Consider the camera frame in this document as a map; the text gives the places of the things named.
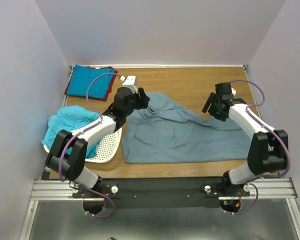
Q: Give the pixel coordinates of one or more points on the folded red t shirt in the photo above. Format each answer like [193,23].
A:
[111,86]

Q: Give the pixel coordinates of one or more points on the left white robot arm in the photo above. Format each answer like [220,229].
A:
[67,154]

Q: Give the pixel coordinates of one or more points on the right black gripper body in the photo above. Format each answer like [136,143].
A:
[213,111]

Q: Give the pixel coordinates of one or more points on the folded teal t shirt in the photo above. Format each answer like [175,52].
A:
[90,81]

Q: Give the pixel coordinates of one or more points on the crumpled teal t shirt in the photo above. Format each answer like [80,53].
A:
[68,118]

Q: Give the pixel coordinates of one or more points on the aluminium frame rail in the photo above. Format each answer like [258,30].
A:
[54,190]

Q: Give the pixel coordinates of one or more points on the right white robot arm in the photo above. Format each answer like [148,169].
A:
[268,152]

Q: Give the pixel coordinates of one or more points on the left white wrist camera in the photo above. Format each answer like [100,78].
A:
[130,82]

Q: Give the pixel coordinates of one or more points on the grey-blue t shirt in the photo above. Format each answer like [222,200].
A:
[167,132]

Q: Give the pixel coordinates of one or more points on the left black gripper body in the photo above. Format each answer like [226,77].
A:
[136,101]

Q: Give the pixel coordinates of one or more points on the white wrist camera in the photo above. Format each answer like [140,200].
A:
[233,92]
[130,82]

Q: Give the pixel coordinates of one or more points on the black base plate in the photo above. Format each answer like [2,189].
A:
[175,192]

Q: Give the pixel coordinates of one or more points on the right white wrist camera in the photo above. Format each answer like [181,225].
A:
[233,92]

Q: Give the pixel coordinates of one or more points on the white perforated basket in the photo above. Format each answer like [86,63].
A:
[101,152]

